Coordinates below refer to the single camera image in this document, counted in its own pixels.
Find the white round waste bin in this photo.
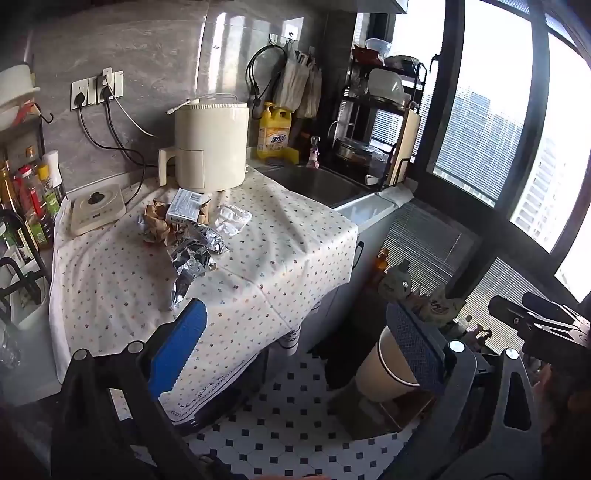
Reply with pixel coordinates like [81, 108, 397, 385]
[355, 325, 439, 403]

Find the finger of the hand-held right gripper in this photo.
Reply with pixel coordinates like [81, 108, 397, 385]
[488, 294, 546, 340]
[522, 292, 580, 324]

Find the green label bottle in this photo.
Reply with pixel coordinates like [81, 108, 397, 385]
[37, 165, 63, 220]

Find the black power cable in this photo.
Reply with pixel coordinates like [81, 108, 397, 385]
[102, 85, 147, 206]
[74, 92, 147, 169]

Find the white bowl in rack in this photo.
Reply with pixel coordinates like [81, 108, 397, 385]
[367, 68, 411, 103]

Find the white counter cloth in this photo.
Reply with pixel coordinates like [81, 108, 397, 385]
[374, 182, 419, 204]

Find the white kitchen scale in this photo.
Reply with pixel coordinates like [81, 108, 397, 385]
[69, 184, 127, 237]

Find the red label sauce bottle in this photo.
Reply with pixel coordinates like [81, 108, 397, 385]
[14, 165, 47, 250]

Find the white charging cable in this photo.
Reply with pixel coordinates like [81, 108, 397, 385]
[105, 69, 155, 138]

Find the steel pot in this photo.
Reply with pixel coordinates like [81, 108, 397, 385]
[335, 137, 372, 164]

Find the grey cabinet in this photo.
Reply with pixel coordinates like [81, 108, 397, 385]
[295, 196, 407, 356]

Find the large white bowl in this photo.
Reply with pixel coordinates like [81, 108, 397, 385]
[0, 65, 41, 131]

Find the white detergent jug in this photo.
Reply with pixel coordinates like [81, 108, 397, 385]
[379, 260, 415, 303]

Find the dotted white tablecloth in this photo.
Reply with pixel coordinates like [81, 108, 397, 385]
[48, 168, 360, 423]

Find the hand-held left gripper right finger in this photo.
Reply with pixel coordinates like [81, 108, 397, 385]
[383, 302, 546, 480]

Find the clear plastic wrapper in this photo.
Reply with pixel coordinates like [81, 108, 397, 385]
[210, 204, 253, 237]

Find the amber oil bottle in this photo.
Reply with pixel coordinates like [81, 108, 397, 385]
[0, 159, 19, 213]

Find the hanging black cable loop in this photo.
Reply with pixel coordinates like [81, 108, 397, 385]
[246, 45, 287, 108]

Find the yellow detergent bottle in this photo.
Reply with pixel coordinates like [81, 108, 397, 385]
[257, 102, 295, 161]

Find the steel sink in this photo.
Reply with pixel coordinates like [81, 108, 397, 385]
[256, 165, 372, 209]

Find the wooden cutting board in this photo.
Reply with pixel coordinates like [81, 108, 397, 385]
[385, 110, 422, 186]

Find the small grey carton box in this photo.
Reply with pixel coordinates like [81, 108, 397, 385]
[165, 188, 209, 227]

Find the black dish rack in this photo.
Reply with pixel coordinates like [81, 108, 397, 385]
[333, 44, 428, 191]

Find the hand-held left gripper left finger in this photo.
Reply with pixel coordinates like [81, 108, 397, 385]
[51, 298, 218, 480]

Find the black wire rack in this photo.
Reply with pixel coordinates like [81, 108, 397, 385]
[0, 208, 51, 324]

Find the brown paper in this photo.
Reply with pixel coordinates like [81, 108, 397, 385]
[142, 198, 211, 244]

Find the cream air fryer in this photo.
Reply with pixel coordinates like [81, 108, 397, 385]
[158, 95, 251, 195]

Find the white tall bottle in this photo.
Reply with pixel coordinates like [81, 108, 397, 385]
[43, 150, 65, 201]

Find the white wall socket panel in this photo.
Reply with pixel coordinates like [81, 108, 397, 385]
[71, 69, 124, 112]

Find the aluminium foil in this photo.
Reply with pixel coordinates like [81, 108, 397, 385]
[168, 220, 230, 311]

